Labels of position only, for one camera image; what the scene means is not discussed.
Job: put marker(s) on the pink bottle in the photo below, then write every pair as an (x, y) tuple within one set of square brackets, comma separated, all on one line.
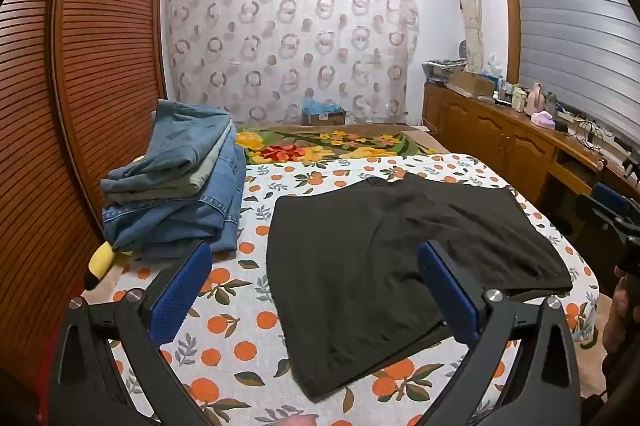
[(534, 98)]

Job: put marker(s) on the olive green folded pants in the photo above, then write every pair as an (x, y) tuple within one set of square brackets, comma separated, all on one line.
[(190, 178)]

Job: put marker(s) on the black pants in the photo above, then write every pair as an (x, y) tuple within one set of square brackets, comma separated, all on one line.
[(350, 256)]

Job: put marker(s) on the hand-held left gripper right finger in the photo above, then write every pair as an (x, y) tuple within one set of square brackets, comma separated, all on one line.
[(450, 293)]

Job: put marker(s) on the group of cosmetic bottles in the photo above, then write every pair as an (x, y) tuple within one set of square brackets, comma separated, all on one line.
[(519, 98)]

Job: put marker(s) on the blue denim folded jeans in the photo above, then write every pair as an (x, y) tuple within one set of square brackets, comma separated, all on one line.
[(200, 221)]

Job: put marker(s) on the cream side curtain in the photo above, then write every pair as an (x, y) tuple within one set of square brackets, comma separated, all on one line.
[(470, 6)]

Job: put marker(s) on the grey-blue folded jeans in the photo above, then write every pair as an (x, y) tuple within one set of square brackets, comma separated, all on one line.
[(175, 141)]

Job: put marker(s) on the yellow plush toy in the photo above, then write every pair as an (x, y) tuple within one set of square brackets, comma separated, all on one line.
[(100, 262)]

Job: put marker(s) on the pink tissue pack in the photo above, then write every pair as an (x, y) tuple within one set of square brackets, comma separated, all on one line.
[(544, 120)]

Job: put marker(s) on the grey window blind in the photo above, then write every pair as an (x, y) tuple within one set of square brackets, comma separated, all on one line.
[(575, 31)]

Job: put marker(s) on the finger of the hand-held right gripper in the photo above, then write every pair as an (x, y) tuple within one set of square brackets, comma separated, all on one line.
[(611, 197), (590, 211)]

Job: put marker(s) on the person's right hand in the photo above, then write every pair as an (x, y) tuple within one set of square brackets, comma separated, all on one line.
[(619, 306)]

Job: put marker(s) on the small black tripod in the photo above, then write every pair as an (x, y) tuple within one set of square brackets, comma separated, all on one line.
[(631, 168)]

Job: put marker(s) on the open flat cardboard box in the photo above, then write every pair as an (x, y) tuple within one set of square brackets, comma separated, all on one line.
[(470, 83)]

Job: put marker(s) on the clear plastic bag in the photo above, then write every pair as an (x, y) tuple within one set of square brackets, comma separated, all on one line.
[(491, 67)]

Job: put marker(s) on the wooden louvered wardrobe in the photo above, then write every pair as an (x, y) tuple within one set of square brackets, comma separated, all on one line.
[(100, 56)]

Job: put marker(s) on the floral blanket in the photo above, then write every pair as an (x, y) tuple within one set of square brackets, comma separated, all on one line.
[(300, 151)]

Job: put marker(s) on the wooden window frame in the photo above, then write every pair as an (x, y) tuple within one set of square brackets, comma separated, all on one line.
[(510, 6)]

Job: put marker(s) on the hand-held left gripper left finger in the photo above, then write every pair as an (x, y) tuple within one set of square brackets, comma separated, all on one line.
[(180, 293)]

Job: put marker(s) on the small cardboard box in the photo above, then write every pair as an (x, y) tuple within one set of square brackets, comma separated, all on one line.
[(325, 118)]

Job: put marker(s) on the circle pattern sheer curtain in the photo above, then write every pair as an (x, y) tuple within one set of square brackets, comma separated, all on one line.
[(280, 56)]

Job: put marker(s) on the wooden sideboard cabinet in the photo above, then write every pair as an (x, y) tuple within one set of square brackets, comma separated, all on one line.
[(500, 141)]

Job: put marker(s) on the orange fruit print bedsheet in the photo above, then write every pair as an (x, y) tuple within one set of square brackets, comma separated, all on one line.
[(240, 331)]

